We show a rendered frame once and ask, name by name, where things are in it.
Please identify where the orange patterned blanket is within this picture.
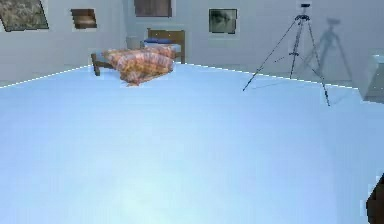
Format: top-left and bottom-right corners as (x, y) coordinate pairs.
(101, 45), (177, 88)

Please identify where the brown wooden bed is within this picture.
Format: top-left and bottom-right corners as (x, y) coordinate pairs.
(90, 28), (186, 77)

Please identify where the white bin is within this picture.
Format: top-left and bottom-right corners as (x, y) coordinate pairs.
(125, 35), (140, 51)

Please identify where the grey green framed picture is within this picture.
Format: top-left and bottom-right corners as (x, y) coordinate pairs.
(208, 8), (238, 35)

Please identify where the dark brown framed picture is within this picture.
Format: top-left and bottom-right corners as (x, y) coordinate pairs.
(133, 0), (174, 18)

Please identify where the white chest of drawers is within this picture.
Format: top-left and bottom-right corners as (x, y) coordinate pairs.
(362, 54), (384, 104)

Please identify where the grey mottled framed picture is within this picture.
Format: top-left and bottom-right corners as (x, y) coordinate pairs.
(0, 0), (50, 33)

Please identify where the dark brown round object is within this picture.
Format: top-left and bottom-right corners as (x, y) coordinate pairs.
(365, 173), (384, 224)

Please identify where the black camera tripod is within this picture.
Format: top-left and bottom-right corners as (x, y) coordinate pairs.
(242, 3), (332, 108)

